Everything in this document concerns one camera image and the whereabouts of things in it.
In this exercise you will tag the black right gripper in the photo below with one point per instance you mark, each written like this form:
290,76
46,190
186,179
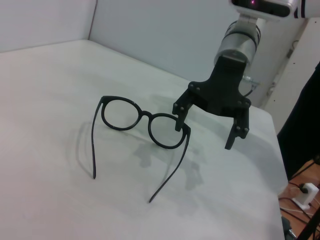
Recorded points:
225,95

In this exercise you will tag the black round glasses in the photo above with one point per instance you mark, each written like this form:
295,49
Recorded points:
144,114

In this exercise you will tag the black robot torso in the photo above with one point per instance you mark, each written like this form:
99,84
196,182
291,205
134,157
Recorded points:
305,125

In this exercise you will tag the black power plug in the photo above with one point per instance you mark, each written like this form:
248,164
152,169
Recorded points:
304,188

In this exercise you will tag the white power strip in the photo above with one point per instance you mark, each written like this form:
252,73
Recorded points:
303,202

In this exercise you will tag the dark floor object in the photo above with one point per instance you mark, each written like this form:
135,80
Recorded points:
287,230

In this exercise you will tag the black stand leg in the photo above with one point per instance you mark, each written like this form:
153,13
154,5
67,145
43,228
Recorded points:
310,227

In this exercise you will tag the white metal frame post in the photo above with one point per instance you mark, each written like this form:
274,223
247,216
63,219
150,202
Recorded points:
302,50

